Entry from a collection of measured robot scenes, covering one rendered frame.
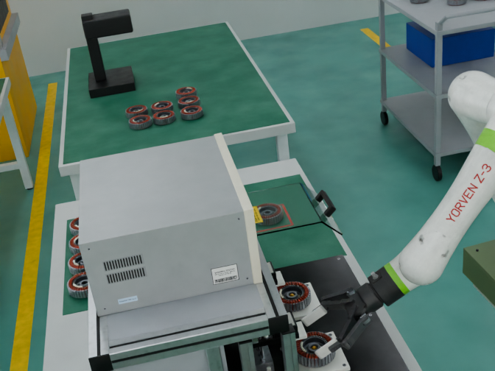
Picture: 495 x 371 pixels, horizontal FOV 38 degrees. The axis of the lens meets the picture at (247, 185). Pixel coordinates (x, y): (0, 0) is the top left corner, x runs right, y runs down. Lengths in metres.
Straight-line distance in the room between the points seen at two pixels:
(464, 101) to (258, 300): 0.72
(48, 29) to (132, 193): 5.34
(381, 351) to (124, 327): 0.73
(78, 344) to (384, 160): 2.82
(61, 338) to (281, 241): 0.80
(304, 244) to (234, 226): 0.89
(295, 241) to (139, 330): 0.99
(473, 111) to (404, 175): 2.58
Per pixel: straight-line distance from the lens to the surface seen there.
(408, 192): 4.27
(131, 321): 1.69
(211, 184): 1.75
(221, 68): 4.21
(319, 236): 2.54
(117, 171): 1.90
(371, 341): 2.07
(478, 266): 2.26
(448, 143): 4.41
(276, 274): 2.15
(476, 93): 1.88
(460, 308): 3.42
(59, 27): 7.03
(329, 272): 2.33
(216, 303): 1.69
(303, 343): 2.01
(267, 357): 1.96
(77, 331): 2.32
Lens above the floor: 2.14
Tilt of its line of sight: 29 degrees down
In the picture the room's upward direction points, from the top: 7 degrees counter-clockwise
